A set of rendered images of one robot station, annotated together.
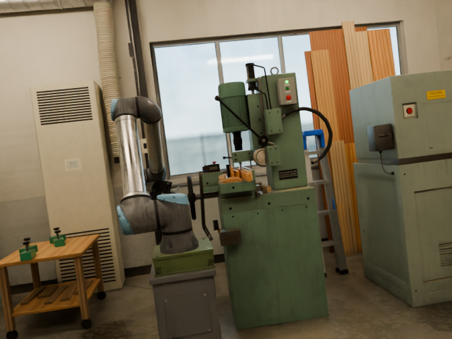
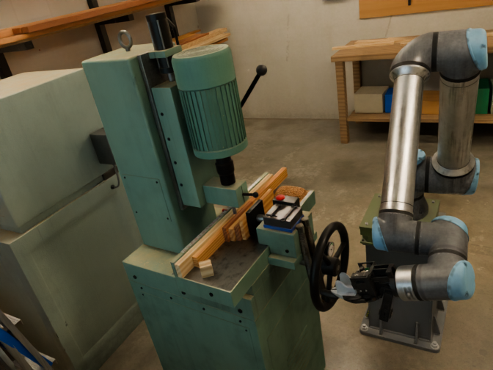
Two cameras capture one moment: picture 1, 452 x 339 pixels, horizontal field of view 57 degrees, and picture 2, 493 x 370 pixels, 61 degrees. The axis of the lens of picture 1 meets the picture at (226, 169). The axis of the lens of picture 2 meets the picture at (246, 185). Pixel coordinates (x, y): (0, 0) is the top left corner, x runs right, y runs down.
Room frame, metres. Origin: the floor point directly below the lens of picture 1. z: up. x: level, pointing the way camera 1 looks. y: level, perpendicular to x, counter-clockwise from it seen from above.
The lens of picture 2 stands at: (3.64, 0.77, 1.70)
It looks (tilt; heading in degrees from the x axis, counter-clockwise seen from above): 27 degrees down; 220
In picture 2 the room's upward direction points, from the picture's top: 11 degrees counter-clockwise
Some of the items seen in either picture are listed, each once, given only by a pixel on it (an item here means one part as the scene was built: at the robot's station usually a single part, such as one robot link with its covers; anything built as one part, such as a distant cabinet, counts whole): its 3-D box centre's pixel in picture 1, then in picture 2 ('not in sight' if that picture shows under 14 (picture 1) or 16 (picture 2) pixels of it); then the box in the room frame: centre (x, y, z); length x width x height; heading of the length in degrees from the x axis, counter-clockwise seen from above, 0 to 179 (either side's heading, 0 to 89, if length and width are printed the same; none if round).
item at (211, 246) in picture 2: (243, 174); (246, 210); (2.64, -0.10, 0.92); 0.62 x 0.02 x 0.04; 4
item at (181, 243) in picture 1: (178, 239); (404, 200); (2.03, 0.27, 0.69); 0.19 x 0.19 x 0.10
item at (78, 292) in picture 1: (56, 275); not in sight; (3.03, 1.33, 0.32); 0.66 x 0.57 x 0.64; 6
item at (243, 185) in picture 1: (226, 183); (265, 237); (2.70, 0.01, 0.87); 0.61 x 0.30 x 0.06; 4
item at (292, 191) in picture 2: (231, 179); (290, 191); (2.46, -0.03, 0.91); 0.12 x 0.09 x 0.03; 94
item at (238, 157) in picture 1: (242, 157); (226, 193); (2.71, -0.12, 1.03); 0.14 x 0.07 x 0.09; 94
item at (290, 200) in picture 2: (210, 167); (284, 211); (2.69, 0.10, 0.99); 0.13 x 0.11 x 0.06; 4
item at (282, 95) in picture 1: (286, 91); not in sight; (2.59, -0.43, 1.40); 0.10 x 0.06 x 0.16; 94
